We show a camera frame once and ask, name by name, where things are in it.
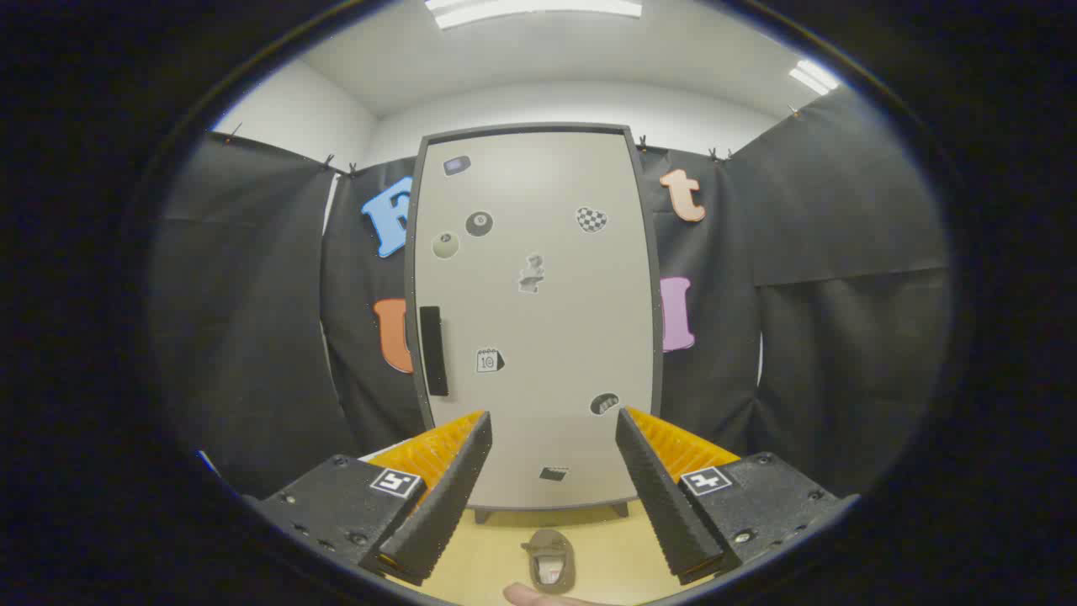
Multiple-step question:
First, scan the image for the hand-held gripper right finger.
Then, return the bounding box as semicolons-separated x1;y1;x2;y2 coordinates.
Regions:
615;407;861;587

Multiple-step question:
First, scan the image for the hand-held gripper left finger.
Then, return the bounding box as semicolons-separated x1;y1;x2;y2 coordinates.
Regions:
244;410;493;587

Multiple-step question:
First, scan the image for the brown fuzzy shoe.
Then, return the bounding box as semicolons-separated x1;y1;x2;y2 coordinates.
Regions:
520;529;577;595

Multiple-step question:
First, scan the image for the beige shoe cabinet door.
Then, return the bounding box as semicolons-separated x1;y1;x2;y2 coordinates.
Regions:
414;130;655;511

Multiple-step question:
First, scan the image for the grey shoe cabinet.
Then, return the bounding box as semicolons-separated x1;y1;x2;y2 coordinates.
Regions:
404;123;666;524

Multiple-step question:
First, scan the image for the black backdrop cloth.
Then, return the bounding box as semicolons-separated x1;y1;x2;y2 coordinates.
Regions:
150;84;952;497

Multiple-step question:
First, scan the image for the small ceiling light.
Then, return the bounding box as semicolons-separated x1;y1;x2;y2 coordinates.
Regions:
788;59;841;96

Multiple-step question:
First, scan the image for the long ceiling light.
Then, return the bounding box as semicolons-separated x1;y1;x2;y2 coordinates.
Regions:
425;0;643;30

